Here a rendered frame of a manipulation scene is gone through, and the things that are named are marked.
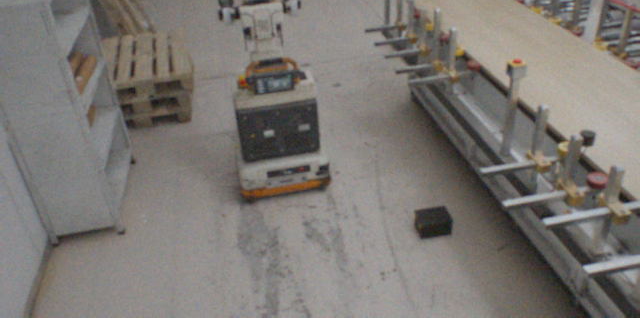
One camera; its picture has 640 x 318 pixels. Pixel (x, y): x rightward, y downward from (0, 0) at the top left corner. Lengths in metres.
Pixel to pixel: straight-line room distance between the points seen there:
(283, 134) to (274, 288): 1.03
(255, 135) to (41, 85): 1.27
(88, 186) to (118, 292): 0.68
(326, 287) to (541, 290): 1.16
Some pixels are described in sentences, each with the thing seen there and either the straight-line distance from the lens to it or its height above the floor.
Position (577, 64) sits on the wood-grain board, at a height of 0.90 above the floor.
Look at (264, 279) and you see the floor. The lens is 3.31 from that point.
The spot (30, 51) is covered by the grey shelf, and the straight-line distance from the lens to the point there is 3.34.
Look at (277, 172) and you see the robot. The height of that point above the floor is 0.23.
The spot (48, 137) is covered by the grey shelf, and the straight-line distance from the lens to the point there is 3.55.
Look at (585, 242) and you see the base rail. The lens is 2.58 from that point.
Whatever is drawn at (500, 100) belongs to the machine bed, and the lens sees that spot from 3.44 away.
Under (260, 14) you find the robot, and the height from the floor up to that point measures 1.18.
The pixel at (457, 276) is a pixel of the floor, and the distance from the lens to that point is 3.30.
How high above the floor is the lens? 2.33
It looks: 32 degrees down
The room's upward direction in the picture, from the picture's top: 4 degrees counter-clockwise
